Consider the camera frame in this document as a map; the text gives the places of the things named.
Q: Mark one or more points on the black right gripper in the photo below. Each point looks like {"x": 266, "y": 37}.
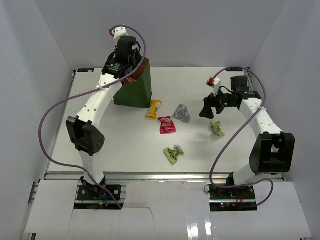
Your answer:
{"x": 209, "y": 102}

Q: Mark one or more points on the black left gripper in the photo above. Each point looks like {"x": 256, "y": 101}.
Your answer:
{"x": 138, "y": 56}

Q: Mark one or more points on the green snack packet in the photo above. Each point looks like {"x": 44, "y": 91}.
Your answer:
{"x": 216, "y": 128}
{"x": 173, "y": 154}

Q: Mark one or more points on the green snack packet front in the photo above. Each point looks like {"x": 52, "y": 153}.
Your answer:
{"x": 173, "y": 154}

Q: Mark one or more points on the large red snack bag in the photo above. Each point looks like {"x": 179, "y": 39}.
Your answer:
{"x": 130, "y": 80}

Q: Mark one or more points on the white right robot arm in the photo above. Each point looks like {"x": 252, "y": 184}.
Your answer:
{"x": 273, "y": 150}

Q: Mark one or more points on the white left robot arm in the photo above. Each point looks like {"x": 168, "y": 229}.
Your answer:
{"x": 83, "y": 129}

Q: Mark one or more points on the green paper bag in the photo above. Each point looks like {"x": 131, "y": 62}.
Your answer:
{"x": 137, "y": 94}

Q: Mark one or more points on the grey foil snack packet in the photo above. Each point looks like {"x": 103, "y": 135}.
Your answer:
{"x": 182, "y": 114}

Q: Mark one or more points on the pink snack packet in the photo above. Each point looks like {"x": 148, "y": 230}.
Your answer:
{"x": 167, "y": 125}

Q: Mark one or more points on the yellow snack packet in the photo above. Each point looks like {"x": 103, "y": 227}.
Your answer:
{"x": 153, "y": 108}

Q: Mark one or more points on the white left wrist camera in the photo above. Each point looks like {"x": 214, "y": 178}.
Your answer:
{"x": 118, "y": 32}

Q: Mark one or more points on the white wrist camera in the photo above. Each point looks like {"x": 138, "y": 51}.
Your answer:
{"x": 118, "y": 32}
{"x": 214, "y": 83}

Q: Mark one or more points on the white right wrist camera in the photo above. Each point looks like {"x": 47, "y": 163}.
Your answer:
{"x": 214, "y": 83}

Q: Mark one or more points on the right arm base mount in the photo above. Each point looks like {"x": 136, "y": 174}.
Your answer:
{"x": 231, "y": 199}

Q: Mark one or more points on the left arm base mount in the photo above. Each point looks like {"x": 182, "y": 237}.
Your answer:
{"x": 92, "y": 197}

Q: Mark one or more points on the aluminium table frame rail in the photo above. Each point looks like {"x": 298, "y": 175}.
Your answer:
{"x": 176, "y": 206}

